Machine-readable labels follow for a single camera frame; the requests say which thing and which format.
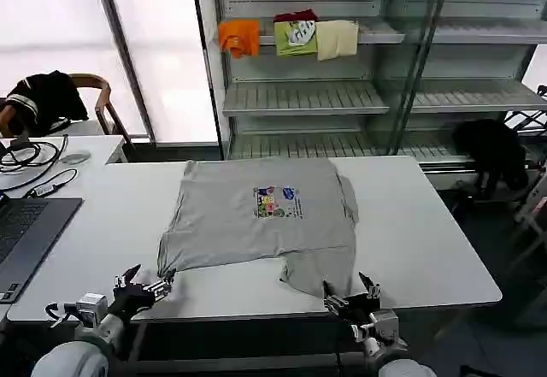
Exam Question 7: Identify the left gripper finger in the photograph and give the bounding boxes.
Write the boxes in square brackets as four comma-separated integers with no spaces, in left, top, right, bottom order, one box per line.
[112,264,142,290]
[146,268,177,302]

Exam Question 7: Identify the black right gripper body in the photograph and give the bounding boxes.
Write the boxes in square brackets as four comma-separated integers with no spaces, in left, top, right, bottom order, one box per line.
[336,292,382,324]

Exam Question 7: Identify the black garment with white stripes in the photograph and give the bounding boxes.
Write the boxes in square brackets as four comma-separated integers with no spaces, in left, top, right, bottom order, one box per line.
[3,70,90,138]

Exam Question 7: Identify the dark grey laptop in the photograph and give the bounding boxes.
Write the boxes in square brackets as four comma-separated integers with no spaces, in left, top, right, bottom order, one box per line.
[0,196,84,305]

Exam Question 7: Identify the grey printed t-shirt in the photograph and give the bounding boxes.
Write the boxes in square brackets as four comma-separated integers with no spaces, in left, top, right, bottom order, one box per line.
[156,158,361,299]

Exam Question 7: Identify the grey metal shelf rack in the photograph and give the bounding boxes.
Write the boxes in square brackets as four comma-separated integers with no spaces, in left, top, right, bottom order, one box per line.
[212,0,547,175]

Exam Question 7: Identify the black cable with adapter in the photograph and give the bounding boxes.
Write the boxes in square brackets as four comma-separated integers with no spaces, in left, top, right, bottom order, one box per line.
[0,168,80,201]

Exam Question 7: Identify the wooden chair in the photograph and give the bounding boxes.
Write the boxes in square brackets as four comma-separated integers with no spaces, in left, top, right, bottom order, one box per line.
[0,73,132,139]

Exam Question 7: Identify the black coiled cable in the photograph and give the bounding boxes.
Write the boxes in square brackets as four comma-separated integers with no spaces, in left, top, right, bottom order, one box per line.
[0,134,70,177]

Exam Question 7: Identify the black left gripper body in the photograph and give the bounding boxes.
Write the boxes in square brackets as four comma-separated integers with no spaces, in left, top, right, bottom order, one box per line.
[106,283,156,316]

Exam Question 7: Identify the round silver puck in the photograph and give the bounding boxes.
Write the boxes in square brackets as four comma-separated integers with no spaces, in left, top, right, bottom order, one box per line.
[59,150,91,165]

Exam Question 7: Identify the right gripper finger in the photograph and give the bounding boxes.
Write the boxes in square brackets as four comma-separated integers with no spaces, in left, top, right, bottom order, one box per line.
[322,280,350,311]
[358,270,382,299]

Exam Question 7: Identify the dark window frame post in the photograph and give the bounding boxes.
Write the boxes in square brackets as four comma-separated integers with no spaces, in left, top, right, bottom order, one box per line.
[91,0,156,144]

